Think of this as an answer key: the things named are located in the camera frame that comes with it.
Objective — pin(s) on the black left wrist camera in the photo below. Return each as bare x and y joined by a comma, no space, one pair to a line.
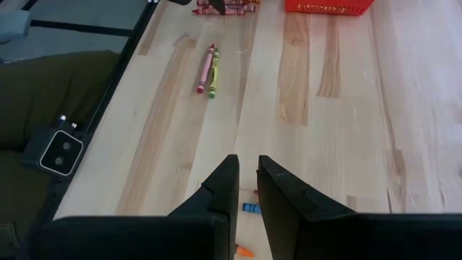
179,1

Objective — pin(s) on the black twin-lens camera box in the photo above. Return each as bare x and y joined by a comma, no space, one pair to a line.
59,153

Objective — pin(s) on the red plastic basket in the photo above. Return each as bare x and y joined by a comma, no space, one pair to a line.
325,7

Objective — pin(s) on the green crayon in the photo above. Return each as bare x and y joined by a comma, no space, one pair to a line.
214,74

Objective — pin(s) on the blue crayon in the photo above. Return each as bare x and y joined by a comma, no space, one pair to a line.
251,208

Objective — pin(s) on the dark olive cloth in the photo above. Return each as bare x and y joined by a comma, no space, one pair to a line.
36,101

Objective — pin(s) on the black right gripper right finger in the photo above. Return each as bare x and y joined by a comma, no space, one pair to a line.
343,238

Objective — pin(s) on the grey padded object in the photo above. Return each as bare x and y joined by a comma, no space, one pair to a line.
12,25

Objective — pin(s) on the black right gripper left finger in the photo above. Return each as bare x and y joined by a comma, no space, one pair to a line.
144,238

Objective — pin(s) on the pink crayon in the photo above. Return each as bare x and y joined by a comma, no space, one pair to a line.
216,12

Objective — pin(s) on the black aluminium table frame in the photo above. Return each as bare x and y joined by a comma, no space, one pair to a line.
109,90

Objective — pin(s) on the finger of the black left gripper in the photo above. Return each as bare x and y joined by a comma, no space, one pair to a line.
218,6

